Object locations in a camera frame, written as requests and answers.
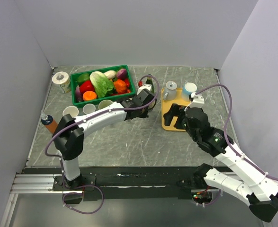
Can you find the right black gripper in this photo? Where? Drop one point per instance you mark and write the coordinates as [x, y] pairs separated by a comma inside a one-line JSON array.
[[176, 110]]

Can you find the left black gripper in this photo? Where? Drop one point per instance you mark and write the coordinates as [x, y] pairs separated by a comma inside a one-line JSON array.
[[145, 115]]

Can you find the grey printed mug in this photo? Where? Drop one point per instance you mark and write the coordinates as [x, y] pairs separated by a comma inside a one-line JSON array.
[[89, 108]]

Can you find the green mug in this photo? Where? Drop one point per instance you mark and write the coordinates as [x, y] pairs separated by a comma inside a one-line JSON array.
[[71, 110]]

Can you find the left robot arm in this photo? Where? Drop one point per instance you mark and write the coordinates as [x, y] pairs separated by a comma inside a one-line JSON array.
[[71, 132]]

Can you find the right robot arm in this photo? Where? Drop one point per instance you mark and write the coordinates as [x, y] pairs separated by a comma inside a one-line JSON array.
[[256, 190]]

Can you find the light blue mug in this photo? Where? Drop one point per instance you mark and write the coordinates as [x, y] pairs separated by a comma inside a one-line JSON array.
[[187, 90]]

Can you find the yellow tray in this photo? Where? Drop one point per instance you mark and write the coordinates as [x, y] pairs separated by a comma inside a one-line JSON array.
[[165, 106]]

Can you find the green glass bottle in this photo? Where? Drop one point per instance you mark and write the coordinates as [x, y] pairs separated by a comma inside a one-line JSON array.
[[150, 82]]

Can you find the red chili toy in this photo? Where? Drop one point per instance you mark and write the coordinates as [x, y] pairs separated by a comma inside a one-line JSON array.
[[127, 82]]

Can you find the orange pumpkin toy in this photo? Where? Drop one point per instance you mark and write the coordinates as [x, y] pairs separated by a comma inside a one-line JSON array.
[[120, 86]]

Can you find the purple onion toy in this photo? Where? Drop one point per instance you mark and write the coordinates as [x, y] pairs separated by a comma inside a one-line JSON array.
[[122, 74]]

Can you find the green napa cabbage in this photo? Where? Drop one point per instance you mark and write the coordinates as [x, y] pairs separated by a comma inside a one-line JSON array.
[[103, 86]]

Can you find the red bell pepper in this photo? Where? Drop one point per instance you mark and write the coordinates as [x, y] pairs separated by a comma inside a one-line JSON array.
[[86, 86]]

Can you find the green bell pepper toy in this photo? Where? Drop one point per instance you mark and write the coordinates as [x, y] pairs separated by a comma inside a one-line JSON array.
[[83, 78]]

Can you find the purple eggplant toy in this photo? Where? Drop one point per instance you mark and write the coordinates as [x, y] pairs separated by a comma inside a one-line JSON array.
[[78, 94]]

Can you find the green plastic crate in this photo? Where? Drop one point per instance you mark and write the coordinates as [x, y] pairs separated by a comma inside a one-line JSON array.
[[113, 97]]

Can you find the white green paper cup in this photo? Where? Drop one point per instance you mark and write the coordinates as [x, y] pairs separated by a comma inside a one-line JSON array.
[[62, 81]]

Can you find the orange spray bottle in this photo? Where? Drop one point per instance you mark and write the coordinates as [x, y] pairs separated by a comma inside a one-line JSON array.
[[48, 122]]

